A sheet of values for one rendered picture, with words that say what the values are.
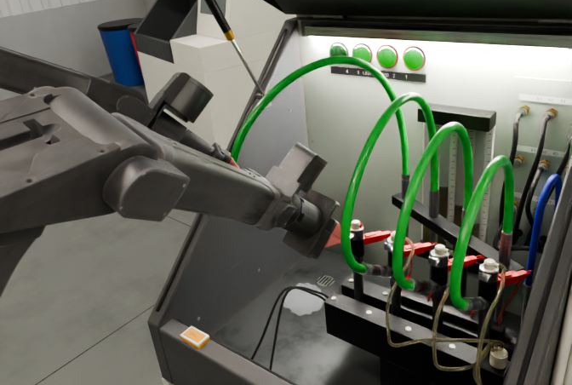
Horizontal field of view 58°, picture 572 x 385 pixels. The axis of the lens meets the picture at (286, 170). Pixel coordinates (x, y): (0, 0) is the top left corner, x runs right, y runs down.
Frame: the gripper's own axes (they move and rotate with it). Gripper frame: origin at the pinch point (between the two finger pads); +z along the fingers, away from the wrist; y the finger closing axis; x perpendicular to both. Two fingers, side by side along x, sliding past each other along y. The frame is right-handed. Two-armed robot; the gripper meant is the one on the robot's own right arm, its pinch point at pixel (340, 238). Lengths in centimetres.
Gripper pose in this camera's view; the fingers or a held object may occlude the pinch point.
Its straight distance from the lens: 91.7
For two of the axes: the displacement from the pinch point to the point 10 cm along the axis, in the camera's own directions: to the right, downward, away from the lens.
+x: -6.0, -2.9, 7.4
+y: 4.9, -8.7, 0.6
